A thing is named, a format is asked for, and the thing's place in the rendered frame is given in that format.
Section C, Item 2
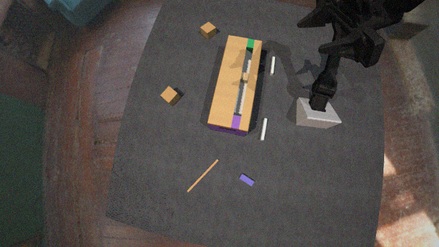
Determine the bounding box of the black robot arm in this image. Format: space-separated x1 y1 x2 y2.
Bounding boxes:
309 0 425 112

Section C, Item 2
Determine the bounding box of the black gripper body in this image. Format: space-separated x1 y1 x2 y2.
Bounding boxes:
324 0 385 68

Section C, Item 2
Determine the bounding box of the small purple block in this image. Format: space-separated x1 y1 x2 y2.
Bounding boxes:
239 174 254 186

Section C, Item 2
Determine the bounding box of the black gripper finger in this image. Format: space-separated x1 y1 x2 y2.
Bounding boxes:
297 0 326 28
318 28 366 63

